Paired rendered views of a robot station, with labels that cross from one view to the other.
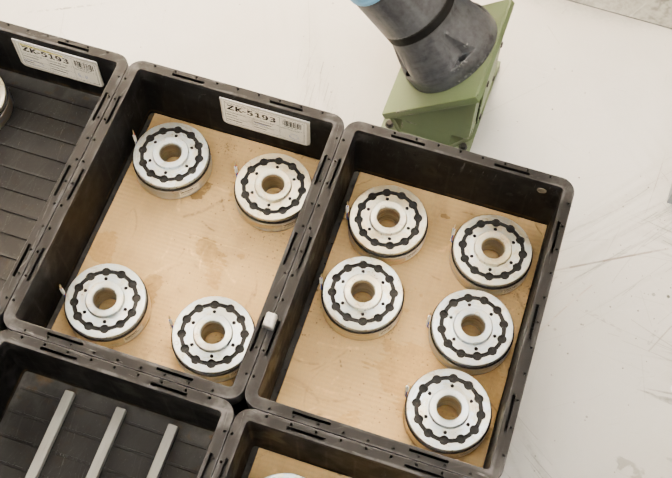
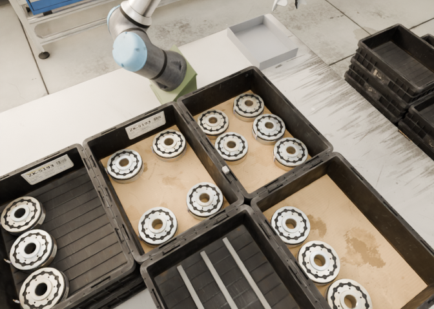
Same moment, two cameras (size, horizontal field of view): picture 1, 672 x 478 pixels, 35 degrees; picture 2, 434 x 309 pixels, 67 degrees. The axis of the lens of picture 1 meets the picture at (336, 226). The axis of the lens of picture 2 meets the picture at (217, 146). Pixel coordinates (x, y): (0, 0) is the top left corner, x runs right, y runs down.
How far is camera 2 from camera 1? 60 cm
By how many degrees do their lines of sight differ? 25
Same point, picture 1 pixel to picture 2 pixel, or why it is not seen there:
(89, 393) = (185, 260)
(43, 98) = (51, 191)
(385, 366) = (258, 160)
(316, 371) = (243, 180)
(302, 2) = (103, 103)
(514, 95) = not seen: hidden behind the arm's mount
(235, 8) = (82, 121)
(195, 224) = (155, 178)
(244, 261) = (184, 172)
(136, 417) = (208, 249)
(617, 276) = not seen: hidden behind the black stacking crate
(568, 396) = not seen: hidden behind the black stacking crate
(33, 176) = (78, 217)
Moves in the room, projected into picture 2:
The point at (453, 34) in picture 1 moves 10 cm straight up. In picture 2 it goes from (172, 60) to (169, 37)
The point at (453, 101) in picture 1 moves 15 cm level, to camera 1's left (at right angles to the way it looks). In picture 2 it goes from (189, 81) to (159, 105)
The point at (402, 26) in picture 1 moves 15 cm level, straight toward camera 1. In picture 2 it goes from (157, 67) to (185, 90)
